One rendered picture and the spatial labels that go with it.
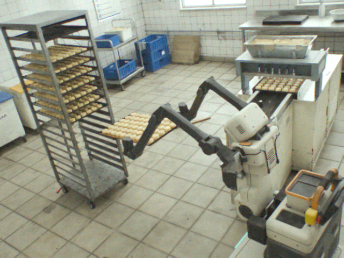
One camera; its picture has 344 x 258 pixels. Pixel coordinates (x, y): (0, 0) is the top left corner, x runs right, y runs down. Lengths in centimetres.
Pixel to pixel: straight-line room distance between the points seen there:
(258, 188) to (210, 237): 100
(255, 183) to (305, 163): 144
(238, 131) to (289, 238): 61
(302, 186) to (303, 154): 143
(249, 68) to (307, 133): 79
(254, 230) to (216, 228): 96
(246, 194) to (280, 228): 32
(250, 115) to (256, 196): 51
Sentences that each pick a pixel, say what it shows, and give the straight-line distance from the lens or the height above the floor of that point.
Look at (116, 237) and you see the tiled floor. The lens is 321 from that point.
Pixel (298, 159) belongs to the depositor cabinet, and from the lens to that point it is 351.
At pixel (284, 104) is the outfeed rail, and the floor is 90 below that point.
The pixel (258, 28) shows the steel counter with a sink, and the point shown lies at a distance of 576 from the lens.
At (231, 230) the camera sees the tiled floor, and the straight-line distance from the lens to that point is 307.
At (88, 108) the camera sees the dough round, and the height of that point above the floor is 96.
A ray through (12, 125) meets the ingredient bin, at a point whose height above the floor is 34.
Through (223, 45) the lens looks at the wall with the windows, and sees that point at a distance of 699.
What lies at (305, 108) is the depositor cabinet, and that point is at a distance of 323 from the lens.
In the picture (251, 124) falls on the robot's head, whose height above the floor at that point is 126.
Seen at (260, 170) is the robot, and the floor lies 99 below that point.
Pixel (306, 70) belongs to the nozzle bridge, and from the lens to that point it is 319.
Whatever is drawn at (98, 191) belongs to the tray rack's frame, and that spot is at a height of 15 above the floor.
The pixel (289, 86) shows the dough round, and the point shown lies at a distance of 331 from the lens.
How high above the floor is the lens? 217
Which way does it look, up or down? 28 degrees down
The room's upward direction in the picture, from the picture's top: 10 degrees counter-clockwise
